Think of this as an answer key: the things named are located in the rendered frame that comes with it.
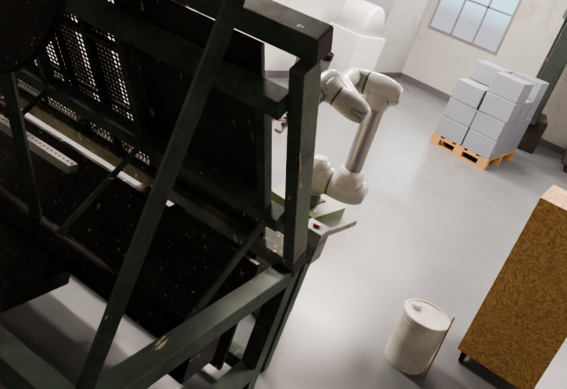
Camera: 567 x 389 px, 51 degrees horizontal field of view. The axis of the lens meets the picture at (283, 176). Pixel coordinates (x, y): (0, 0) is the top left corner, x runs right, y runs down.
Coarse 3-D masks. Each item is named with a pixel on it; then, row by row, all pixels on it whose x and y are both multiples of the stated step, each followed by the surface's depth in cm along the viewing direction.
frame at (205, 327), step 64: (0, 192) 273; (64, 192) 321; (128, 192) 297; (0, 256) 273; (64, 256) 252; (192, 256) 284; (192, 320) 226; (256, 320) 295; (64, 384) 180; (128, 384) 188
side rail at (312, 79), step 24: (312, 72) 194; (312, 96) 203; (288, 120) 209; (312, 120) 213; (288, 144) 218; (312, 144) 224; (288, 168) 228; (312, 168) 236; (288, 192) 238; (288, 216) 249; (288, 240) 262
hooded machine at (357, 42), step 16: (352, 0) 903; (352, 16) 895; (368, 16) 880; (384, 16) 905; (336, 32) 907; (352, 32) 889; (368, 32) 895; (336, 48) 910; (352, 48) 891; (368, 48) 909; (336, 64) 913; (352, 64) 899; (368, 64) 932
